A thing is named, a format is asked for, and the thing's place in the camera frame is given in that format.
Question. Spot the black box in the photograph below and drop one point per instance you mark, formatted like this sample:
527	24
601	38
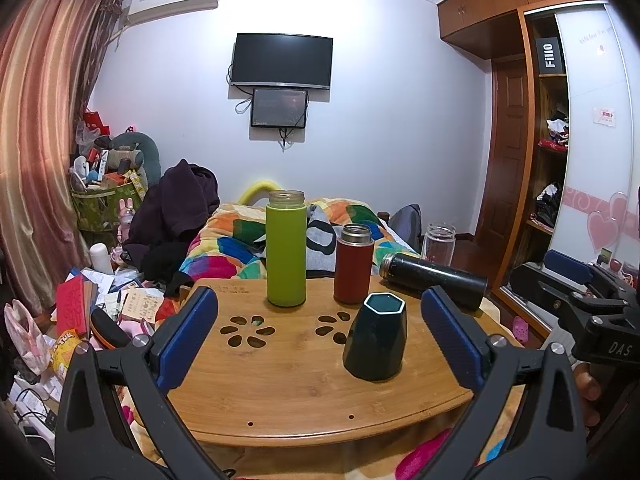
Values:
549	56

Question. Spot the white air conditioner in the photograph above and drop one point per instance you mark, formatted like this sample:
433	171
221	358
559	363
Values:
170	2

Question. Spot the dark purple clothing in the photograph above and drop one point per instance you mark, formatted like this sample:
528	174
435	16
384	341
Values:
175	205

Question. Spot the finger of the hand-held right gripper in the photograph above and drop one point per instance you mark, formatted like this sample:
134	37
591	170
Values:
567	266

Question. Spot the red book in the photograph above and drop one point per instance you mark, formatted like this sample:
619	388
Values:
75	307

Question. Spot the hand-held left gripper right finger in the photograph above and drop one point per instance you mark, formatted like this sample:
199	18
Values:
450	337

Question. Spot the brown wooden door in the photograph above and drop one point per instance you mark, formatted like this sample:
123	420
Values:
505	160

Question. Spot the pink bunny toy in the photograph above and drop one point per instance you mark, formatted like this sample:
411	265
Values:
125	216

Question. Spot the wall-mounted black television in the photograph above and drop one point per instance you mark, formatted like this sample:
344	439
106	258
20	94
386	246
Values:
282	60

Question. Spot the black thermos bottle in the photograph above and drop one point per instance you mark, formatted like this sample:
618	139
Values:
435	280

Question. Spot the colourful patchwork blanket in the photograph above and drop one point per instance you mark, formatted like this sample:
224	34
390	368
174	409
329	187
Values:
230	255

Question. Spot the pink patterned bag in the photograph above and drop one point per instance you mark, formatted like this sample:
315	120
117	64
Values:
22	332

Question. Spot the green storage basket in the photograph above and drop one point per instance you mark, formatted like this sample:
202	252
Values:
102	207

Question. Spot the white power strip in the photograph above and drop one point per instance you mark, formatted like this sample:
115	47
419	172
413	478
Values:
32	405

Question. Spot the person's right hand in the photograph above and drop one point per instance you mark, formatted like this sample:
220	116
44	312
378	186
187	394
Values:
586	390

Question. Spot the red thermos bottle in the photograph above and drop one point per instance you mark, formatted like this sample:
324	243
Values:
352	270

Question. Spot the yellow curved pillow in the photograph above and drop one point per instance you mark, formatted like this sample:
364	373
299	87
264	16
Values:
252	190

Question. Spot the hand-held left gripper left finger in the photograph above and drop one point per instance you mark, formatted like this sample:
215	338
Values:
186	340

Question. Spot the yellow snack packet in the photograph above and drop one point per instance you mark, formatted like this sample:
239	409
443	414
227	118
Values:
67	350

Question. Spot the pink slipper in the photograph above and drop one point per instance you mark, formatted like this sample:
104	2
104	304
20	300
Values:
520	329

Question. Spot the small black monitor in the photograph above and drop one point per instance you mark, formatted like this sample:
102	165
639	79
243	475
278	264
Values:
278	107

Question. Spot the wooden wardrobe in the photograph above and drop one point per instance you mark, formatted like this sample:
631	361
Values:
505	10

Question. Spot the white plastic bottle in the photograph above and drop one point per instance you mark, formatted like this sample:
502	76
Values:
101	259

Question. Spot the clear glass jar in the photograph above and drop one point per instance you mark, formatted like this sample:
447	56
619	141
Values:
439	242

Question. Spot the dark green hexagonal cup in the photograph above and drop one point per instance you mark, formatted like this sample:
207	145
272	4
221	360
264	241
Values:
375	340

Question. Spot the grey backpack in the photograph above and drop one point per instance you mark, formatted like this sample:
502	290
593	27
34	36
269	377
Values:
406	225

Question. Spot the red paper bag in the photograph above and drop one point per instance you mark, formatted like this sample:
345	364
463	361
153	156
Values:
95	122

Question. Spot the grey plush toy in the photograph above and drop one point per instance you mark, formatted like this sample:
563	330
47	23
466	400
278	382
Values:
142	152

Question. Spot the striped pink curtain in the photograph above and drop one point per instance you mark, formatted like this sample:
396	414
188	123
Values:
40	135

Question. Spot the wooden lap table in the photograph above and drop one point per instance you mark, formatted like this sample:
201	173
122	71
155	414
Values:
285	385

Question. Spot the white sliding door with hearts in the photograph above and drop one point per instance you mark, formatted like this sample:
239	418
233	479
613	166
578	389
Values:
595	135

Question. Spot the green bottle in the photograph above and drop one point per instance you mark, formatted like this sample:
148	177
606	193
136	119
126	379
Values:
286	255

